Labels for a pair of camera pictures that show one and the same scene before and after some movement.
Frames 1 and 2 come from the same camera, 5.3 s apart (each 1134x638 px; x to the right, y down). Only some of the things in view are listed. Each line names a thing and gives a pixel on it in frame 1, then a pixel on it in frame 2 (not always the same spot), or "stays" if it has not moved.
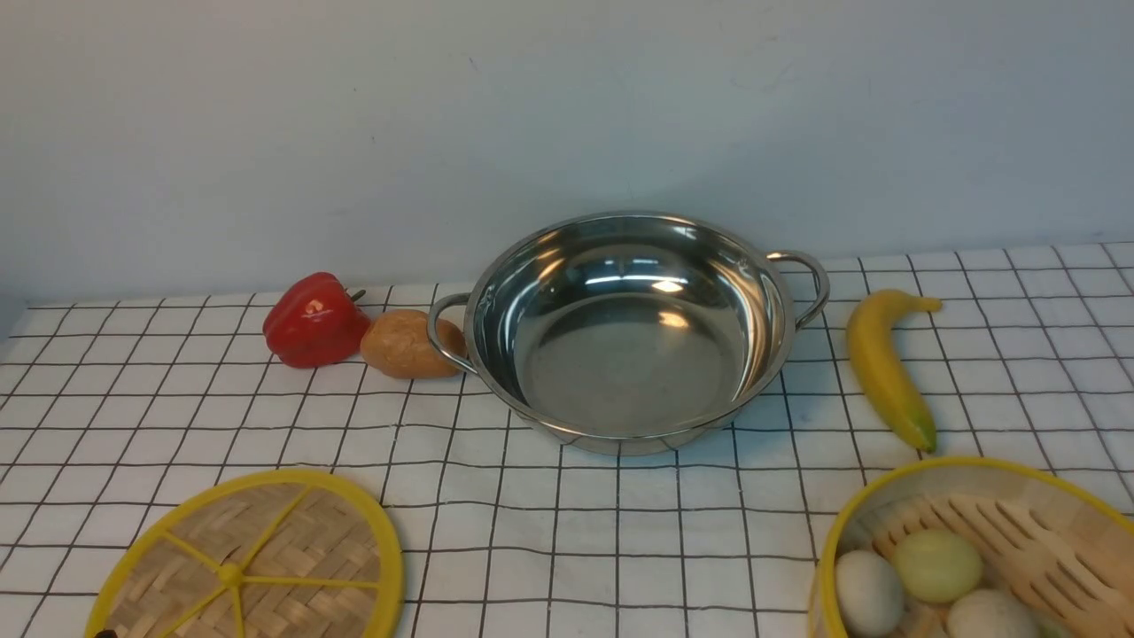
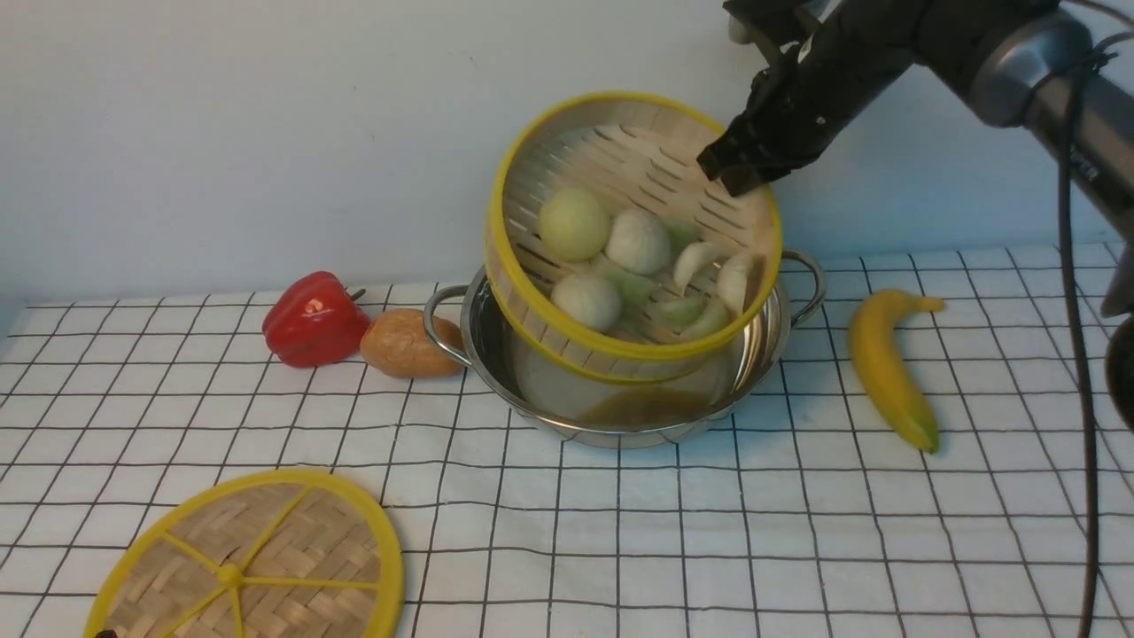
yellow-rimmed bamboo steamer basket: (974, 548) → (612, 255)
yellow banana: (871, 330) stays
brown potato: (397, 344) stays
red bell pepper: (313, 322) stays
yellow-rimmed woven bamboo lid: (275, 553) stays
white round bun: (992, 613) → (588, 300)
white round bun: (869, 595) → (637, 241)
